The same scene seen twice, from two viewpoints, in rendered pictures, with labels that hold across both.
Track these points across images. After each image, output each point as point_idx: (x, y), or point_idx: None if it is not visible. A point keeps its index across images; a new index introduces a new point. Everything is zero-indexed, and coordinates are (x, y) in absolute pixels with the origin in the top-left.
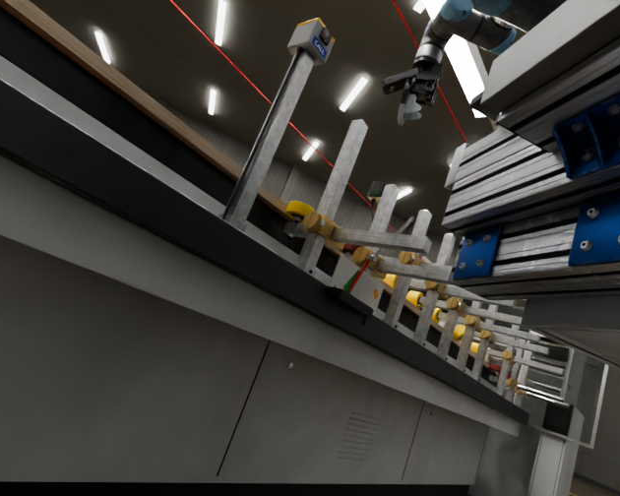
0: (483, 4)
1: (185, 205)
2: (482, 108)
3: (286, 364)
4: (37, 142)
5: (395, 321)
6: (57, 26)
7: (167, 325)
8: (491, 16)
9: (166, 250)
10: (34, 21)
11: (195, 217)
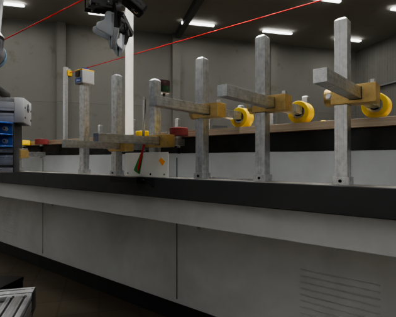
0: None
1: (62, 176)
2: (5, 97)
3: (195, 226)
4: (40, 180)
5: (198, 171)
6: (72, 139)
7: (127, 216)
8: None
9: (72, 191)
10: None
11: (65, 178)
